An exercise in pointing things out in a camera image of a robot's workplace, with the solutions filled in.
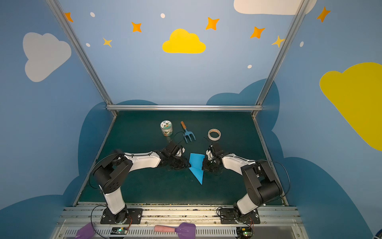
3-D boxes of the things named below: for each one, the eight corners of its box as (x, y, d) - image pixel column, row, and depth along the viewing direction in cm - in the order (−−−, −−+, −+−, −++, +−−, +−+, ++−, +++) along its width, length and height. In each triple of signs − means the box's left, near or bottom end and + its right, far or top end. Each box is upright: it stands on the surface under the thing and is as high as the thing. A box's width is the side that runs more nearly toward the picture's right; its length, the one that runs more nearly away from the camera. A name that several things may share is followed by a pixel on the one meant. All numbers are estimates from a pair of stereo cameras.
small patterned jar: (160, 136, 107) (159, 130, 101) (162, 126, 113) (161, 120, 108) (172, 136, 107) (171, 130, 102) (173, 126, 113) (172, 120, 108)
